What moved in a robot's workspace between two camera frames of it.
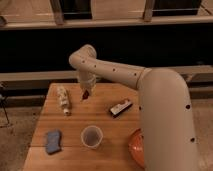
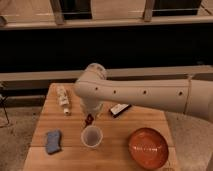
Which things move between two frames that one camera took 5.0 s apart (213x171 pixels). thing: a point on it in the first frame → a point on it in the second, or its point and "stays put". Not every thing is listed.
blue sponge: (53, 141) stays put
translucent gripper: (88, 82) → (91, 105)
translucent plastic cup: (91, 136) stays put
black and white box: (117, 109) stays put
